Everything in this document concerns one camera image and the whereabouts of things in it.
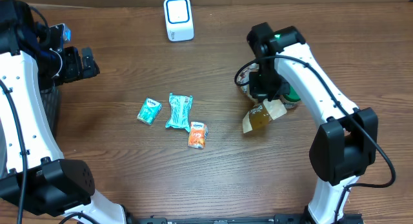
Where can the orange juice carton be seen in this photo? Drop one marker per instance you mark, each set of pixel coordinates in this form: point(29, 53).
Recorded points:
point(197, 135)

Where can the white barcode scanner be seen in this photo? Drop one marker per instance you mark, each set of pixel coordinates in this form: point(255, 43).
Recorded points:
point(178, 20)

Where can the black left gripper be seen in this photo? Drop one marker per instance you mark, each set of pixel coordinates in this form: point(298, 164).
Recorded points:
point(92, 69)

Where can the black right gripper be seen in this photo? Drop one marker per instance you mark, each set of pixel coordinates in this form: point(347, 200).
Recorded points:
point(262, 94)

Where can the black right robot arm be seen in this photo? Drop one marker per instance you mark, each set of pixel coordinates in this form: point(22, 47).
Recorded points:
point(284, 73)

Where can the white brown snack bag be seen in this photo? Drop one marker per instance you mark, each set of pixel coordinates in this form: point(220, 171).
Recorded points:
point(262, 113)

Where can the green round lid container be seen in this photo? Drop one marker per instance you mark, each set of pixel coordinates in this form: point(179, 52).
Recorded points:
point(290, 100)

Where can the light green wipes pack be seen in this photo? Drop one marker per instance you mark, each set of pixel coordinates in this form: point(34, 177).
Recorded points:
point(180, 107)

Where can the teal white small packet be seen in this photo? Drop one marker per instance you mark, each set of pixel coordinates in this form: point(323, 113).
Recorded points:
point(149, 111)

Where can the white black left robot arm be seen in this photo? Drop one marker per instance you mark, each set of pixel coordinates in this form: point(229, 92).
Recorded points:
point(35, 59)

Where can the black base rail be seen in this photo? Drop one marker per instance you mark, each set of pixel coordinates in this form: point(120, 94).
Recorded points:
point(219, 220)

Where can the grey plastic mesh basket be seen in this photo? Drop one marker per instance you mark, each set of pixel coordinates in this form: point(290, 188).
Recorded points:
point(51, 100)

